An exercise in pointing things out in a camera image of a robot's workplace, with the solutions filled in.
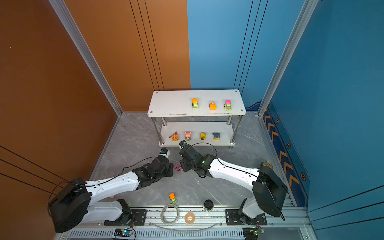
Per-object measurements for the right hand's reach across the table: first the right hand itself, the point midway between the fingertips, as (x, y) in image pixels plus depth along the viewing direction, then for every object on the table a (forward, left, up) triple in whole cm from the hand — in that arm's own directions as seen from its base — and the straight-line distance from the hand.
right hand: (182, 160), depth 82 cm
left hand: (0, +5, -6) cm, 7 cm away
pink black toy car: (-1, +3, -8) cm, 8 cm away
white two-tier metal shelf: (+42, -11, -10) cm, 45 cm away
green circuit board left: (-31, +27, -12) cm, 43 cm away
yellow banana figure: (+18, -12, -1) cm, 21 cm away
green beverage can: (-2, -46, -1) cm, 46 cm away
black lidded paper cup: (-22, -13, -2) cm, 26 cm away
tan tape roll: (-25, -4, -13) cm, 29 cm away
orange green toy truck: (-16, +5, -8) cm, 19 cm away
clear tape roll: (-23, +10, -10) cm, 27 cm away
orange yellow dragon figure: (+15, +6, +1) cm, 16 cm away
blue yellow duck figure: (+16, -20, 0) cm, 26 cm away
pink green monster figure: (+16, -2, +1) cm, 16 cm away
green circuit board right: (-32, -34, -12) cm, 48 cm away
